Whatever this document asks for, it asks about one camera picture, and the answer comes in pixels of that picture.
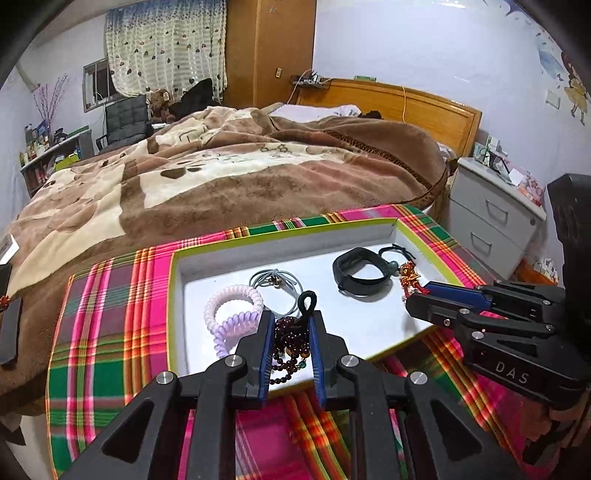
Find grey desk shelf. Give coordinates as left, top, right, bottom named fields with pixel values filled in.
left=20, top=128, right=94, bottom=198

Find white pillow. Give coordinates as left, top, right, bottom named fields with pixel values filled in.
left=270, top=104, right=362, bottom=123

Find grey elastic hair tie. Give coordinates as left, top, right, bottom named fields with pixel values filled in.
left=248, top=268, right=306, bottom=319

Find wooden headboard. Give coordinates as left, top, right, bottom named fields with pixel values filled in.
left=295, top=79, right=482, bottom=157

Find white bedside drawer cabinet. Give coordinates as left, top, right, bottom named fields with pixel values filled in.
left=443, top=157, right=546, bottom=279

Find brown plush blanket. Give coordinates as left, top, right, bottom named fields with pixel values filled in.
left=1, top=107, right=448, bottom=413

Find wooden wardrobe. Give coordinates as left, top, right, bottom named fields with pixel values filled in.
left=223, top=0, right=317, bottom=109

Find dark bead bracelet with tassel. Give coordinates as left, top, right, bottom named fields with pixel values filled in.
left=268, top=290, right=320, bottom=386

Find black smart wristband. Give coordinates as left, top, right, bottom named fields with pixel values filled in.
left=331, top=246, right=394, bottom=296

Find brown teddy bear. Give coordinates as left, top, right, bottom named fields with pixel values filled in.
left=148, top=89, right=174, bottom=123

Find white card on bed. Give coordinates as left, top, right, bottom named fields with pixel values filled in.
left=0, top=233, right=19, bottom=265

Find window with bars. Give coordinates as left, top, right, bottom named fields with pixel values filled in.
left=82, top=59, right=121, bottom=112

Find black office chair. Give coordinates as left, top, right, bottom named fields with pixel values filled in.
left=96, top=95, right=153, bottom=153

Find cartoon girl wall sticker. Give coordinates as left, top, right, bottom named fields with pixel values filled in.
left=561, top=51, right=590, bottom=125

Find yellow-green shallow box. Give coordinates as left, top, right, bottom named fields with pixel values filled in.
left=167, top=219, right=461, bottom=376

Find heart pattern curtain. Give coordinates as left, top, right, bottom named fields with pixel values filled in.
left=104, top=0, right=228, bottom=101

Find orange bin with tissues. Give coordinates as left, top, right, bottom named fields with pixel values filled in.
left=514, top=258, right=559, bottom=286

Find purple dried flower branches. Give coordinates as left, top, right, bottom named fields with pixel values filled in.
left=33, top=74, right=69, bottom=137

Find black phone with red charm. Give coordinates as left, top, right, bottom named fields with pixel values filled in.
left=0, top=263, right=12, bottom=312

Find black hair tie with beads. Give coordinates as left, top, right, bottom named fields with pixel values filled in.
left=378, top=243, right=417, bottom=280

